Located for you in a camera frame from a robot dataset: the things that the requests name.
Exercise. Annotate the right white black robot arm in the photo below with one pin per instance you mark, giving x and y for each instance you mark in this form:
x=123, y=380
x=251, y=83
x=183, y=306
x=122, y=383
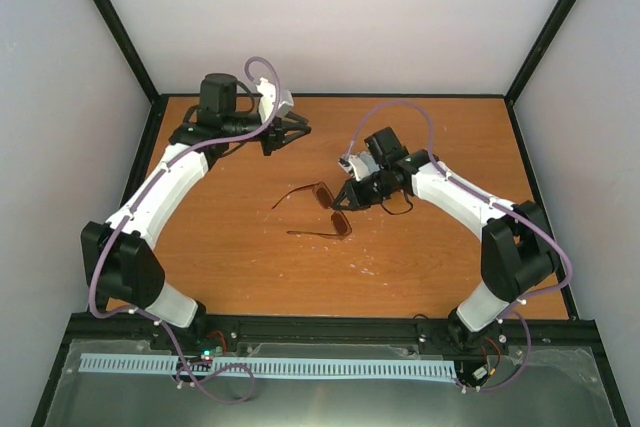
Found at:
x=516, y=249

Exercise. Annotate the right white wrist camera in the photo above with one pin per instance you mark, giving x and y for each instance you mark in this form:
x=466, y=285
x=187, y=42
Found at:
x=359, y=166

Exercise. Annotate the left black frame post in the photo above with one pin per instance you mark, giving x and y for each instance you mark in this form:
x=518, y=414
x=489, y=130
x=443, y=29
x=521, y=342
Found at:
x=121, y=37

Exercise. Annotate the left green controller board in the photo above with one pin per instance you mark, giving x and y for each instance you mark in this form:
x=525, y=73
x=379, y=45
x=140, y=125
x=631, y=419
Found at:
x=208, y=354

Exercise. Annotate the light blue slotted cable duct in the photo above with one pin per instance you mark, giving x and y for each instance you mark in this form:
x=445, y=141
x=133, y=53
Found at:
x=274, y=368

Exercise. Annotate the black frame post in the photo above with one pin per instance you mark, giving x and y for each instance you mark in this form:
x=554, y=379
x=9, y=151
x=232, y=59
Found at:
x=121, y=37
x=547, y=34

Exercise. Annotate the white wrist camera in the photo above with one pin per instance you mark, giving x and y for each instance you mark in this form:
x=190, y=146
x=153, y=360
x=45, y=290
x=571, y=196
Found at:
x=268, y=95
x=359, y=166

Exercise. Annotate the right black frame post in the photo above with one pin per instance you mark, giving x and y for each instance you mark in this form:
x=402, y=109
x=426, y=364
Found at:
x=547, y=34

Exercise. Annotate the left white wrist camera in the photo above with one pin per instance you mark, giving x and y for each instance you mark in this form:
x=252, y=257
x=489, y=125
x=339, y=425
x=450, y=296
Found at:
x=268, y=95

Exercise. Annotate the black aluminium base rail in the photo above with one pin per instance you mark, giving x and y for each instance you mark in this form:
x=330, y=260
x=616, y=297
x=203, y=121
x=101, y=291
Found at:
x=431, y=336

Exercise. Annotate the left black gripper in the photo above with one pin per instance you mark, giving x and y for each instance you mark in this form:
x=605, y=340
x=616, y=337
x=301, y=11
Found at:
x=276, y=128

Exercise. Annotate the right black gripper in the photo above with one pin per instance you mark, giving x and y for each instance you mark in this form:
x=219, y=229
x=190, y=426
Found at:
x=356, y=199

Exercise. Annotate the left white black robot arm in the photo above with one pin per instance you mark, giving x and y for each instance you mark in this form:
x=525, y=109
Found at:
x=118, y=254

